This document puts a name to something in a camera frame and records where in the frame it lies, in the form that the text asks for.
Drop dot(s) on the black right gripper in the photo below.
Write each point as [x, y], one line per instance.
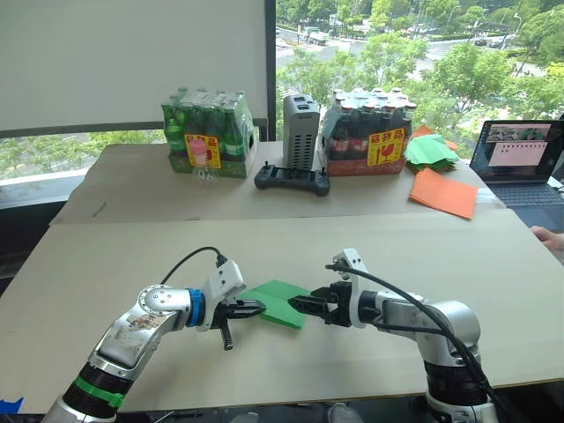
[340, 304]

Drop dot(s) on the green paper sheet pile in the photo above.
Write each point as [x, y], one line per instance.
[429, 152]

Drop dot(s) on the blue tape scrap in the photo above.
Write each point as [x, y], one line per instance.
[11, 406]

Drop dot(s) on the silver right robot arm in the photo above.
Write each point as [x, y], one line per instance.
[449, 317]

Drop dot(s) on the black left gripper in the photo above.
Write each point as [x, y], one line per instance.
[222, 313]

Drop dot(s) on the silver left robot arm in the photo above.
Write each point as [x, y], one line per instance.
[132, 335]

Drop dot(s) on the orange paper sheet stack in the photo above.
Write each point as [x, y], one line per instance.
[445, 194]

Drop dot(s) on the grey rounded shape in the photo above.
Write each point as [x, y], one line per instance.
[343, 414]

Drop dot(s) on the cola bottle pack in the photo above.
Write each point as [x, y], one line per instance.
[365, 136]

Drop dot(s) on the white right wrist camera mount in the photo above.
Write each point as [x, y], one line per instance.
[354, 264]

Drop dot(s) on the open dark laptop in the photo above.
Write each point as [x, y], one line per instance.
[515, 158]

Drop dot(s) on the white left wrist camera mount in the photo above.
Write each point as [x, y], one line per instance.
[224, 277]

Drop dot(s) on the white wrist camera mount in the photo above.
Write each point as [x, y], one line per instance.
[354, 264]
[224, 277]

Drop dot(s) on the bystander bare hand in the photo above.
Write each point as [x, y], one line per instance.
[551, 240]

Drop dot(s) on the dark window frame post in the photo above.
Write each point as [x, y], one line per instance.
[271, 66]

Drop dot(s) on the black handheld game controller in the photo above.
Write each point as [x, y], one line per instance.
[291, 180]

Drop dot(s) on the white roller blind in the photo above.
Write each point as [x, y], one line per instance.
[132, 61]

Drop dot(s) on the green glass bottle pack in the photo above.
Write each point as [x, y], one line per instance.
[207, 132]

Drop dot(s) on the grey vented metal box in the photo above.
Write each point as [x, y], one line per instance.
[299, 132]

